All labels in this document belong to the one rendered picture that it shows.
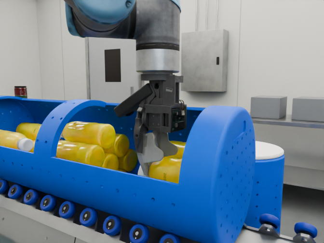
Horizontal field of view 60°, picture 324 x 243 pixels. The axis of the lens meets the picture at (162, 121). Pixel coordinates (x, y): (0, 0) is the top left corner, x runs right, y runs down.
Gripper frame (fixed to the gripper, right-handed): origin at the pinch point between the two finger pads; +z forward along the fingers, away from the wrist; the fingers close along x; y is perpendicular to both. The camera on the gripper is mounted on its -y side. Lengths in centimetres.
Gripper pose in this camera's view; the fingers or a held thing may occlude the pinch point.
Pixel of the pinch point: (149, 166)
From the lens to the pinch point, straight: 62.9
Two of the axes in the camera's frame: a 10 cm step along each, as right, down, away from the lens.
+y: 8.5, 0.7, -5.2
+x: 5.2, -1.0, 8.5
